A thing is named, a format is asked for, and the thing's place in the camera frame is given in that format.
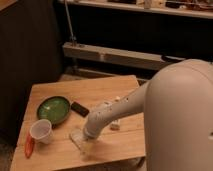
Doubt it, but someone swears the wooden table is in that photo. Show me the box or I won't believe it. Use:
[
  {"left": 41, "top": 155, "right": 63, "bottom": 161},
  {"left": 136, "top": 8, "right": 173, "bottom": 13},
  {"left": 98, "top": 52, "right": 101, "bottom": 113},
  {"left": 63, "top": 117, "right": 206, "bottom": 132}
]
[{"left": 10, "top": 75, "right": 145, "bottom": 171}]

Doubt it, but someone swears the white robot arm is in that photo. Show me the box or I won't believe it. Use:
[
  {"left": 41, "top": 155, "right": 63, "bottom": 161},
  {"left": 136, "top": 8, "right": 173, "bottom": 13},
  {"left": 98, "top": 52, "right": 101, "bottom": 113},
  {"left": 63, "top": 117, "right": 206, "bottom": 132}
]
[{"left": 83, "top": 59, "right": 213, "bottom": 171}]

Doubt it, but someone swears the upper wooden shelf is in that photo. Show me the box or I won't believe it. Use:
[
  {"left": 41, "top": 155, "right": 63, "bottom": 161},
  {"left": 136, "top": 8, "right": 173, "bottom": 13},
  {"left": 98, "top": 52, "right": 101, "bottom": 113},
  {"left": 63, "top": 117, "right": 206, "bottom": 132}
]
[{"left": 57, "top": 0, "right": 213, "bottom": 19}]

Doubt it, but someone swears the long grey shelf beam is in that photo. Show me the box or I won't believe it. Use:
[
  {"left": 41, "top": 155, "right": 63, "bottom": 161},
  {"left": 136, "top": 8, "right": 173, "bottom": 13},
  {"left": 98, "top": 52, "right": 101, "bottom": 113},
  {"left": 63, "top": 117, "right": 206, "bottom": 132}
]
[{"left": 63, "top": 42, "right": 171, "bottom": 70}]

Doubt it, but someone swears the metal pole stand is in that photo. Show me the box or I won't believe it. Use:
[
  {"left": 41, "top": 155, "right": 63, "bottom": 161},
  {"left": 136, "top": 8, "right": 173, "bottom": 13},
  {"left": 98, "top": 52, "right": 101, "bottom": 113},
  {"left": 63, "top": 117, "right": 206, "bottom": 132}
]
[{"left": 64, "top": 0, "right": 77, "bottom": 46}]

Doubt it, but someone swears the green bowl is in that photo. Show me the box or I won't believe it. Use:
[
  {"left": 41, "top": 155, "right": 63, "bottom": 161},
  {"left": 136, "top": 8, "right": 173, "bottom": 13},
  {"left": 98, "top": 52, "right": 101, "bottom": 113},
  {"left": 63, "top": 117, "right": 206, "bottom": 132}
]
[{"left": 37, "top": 96, "right": 70, "bottom": 125}]

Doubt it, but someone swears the black handle on beam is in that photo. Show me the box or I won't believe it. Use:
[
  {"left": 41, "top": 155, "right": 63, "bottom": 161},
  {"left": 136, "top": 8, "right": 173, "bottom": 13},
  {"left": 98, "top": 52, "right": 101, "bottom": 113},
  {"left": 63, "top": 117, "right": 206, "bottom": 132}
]
[{"left": 161, "top": 55, "right": 185, "bottom": 63}]

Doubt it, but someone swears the white remote control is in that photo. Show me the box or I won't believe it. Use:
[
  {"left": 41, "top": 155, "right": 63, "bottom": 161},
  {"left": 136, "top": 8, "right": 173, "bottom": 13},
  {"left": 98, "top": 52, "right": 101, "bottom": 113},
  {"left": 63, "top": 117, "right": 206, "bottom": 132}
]
[{"left": 105, "top": 101, "right": 120, "bottom": 131}]

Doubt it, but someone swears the black rectangular block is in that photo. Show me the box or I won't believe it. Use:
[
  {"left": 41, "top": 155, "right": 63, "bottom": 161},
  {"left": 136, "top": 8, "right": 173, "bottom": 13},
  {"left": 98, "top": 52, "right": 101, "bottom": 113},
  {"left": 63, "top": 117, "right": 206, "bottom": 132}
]
[{"left": 71, "top": 102, "right": 89, "bottom": 117}]

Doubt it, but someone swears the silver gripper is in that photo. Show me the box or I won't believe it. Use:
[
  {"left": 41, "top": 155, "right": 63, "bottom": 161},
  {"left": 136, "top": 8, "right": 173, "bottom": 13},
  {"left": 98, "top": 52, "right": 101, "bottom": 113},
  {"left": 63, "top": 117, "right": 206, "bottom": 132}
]
[{"left": 81, "top": 127, "right": 99, "bottom": 155}]

